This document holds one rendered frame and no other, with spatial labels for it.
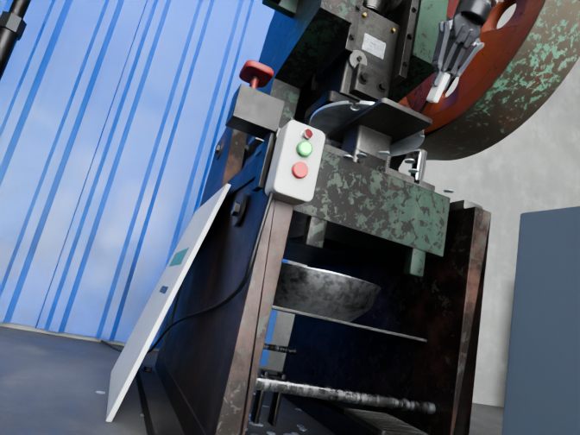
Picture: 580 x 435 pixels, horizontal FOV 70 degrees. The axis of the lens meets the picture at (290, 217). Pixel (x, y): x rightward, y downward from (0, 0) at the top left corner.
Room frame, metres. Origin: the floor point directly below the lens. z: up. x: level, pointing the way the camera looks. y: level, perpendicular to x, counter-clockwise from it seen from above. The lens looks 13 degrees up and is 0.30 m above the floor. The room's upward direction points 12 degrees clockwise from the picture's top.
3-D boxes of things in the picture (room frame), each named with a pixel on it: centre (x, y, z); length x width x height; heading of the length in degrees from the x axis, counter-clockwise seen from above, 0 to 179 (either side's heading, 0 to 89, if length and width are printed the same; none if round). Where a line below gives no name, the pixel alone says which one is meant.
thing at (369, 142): (0.92, -0.16, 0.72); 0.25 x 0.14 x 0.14; 21
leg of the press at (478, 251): (1.31, -0.30, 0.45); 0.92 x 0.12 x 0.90; 21
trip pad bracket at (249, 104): (0.76, 0.11, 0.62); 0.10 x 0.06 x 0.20; 111
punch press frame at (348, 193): (1.22, -0.05, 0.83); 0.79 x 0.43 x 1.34; 21
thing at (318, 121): (0.97, -0.14, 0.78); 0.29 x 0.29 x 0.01
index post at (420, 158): (1.03, -0.31, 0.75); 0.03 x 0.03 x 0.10; 21
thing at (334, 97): (1.09, -0.10, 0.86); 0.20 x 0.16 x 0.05; 111
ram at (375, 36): (1.05, -0.11, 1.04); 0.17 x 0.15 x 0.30; 21
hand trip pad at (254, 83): (0.76, 0.13, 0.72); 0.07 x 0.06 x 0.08; 21
